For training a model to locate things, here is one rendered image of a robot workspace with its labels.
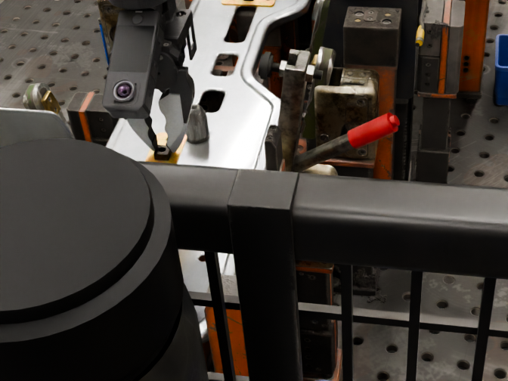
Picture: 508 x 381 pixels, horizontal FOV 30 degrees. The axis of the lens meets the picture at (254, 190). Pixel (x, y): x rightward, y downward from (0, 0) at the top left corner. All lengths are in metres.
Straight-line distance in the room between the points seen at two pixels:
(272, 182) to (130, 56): 0.66
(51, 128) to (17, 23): 1.41
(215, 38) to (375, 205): 1.12
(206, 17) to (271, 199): 1.17
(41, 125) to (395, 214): 0.47
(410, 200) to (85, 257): 0.13
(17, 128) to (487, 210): 0.51
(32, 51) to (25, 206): 1.82
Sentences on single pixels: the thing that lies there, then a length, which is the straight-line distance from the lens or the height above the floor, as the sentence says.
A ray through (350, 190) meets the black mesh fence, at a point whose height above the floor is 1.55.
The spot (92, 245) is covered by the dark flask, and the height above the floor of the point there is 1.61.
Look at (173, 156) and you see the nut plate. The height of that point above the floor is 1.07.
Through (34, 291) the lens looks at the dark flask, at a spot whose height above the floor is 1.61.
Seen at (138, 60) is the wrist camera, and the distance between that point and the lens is 0.97.
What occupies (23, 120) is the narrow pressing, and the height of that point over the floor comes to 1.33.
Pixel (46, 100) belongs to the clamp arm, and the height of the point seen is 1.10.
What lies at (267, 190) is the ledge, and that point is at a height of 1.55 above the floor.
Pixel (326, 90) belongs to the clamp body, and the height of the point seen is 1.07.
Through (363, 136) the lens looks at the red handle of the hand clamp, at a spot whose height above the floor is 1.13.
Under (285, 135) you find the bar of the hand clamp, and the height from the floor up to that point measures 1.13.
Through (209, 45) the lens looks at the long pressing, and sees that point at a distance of 1.41.
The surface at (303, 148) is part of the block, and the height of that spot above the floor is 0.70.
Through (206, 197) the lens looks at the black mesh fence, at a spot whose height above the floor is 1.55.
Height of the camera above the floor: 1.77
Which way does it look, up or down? 42 degrees down
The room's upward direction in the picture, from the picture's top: 6 degrees counter-clockwise
